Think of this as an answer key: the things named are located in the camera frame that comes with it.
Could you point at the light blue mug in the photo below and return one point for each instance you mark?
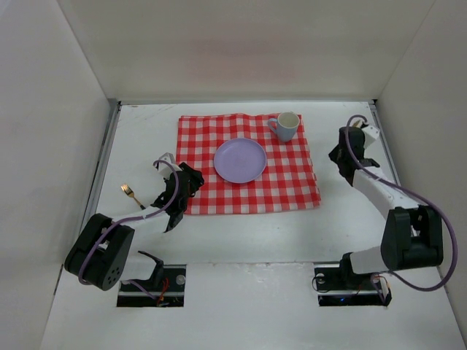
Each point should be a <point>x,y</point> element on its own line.
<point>284,126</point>

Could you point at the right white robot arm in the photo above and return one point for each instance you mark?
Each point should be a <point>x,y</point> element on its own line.
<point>412,236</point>

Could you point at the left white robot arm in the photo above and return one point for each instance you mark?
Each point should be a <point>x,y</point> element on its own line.
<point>99,255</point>

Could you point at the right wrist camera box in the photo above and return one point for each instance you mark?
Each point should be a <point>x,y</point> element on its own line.
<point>371,134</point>

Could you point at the metal table rail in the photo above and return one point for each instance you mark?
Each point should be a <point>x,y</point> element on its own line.
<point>103,159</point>
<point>374,111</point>

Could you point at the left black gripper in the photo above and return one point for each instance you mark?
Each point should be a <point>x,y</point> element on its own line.
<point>190,179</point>

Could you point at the left metal table rail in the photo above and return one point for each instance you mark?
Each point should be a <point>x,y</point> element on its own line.
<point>103,159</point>

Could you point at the right metal table rail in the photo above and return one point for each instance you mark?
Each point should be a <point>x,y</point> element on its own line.
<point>374,111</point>

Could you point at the gold fork green handle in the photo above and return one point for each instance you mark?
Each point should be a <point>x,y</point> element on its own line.
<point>130,193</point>

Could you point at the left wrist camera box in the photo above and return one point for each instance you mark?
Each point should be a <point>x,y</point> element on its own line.
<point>166,164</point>

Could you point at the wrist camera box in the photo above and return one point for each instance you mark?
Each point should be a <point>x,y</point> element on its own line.
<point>166,164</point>
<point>371,134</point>

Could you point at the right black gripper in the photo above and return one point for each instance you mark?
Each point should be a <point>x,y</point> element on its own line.
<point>343,154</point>

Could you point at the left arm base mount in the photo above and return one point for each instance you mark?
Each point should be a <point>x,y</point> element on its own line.
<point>150,283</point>

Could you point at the purple plastic plate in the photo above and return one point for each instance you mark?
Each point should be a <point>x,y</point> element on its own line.
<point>240,160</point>

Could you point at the red white checkered cloth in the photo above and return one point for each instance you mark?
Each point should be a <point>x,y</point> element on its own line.
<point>288,182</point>

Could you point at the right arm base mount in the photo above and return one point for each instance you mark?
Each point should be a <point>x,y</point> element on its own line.
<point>337,285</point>

